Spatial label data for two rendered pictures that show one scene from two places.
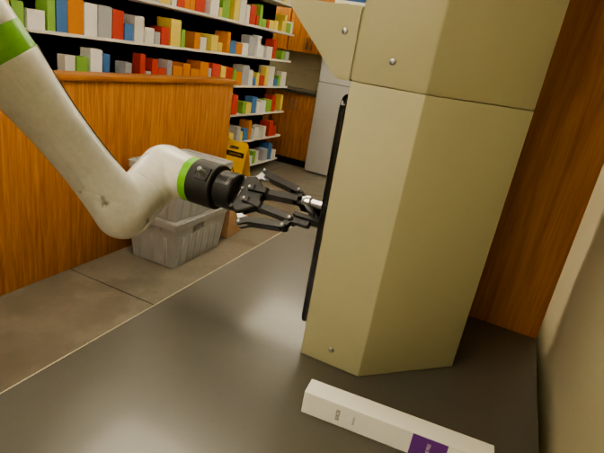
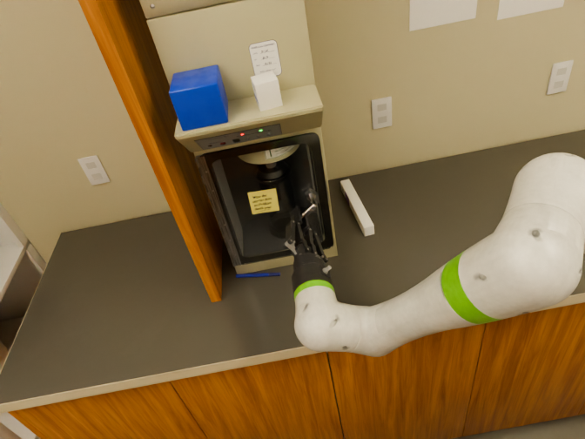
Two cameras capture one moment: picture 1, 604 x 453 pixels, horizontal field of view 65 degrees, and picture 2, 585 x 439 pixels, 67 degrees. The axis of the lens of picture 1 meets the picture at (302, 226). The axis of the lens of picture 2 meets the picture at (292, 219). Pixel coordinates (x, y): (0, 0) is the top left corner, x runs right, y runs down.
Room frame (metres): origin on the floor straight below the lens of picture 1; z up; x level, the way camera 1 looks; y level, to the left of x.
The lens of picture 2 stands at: (1.16, 0.83, 1.94)
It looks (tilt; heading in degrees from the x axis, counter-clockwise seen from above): 40 degrees down; 250
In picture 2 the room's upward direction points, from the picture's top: 12 degrees counter-clockwise
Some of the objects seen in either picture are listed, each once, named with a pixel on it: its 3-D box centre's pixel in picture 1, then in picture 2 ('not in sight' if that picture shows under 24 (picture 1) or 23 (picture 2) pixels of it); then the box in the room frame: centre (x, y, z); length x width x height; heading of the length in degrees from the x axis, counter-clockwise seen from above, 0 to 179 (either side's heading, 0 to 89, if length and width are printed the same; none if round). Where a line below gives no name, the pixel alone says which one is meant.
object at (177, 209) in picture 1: (182, 183); not in sight; (3.03, 0.84, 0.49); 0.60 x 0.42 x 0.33; 158
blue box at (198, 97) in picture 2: not in sight; (200, 97); (0.97, -0.07, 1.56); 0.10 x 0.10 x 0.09; 68
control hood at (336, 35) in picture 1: (355, 48); (252, 128); (0.88, -0.04, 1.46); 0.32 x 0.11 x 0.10; 158
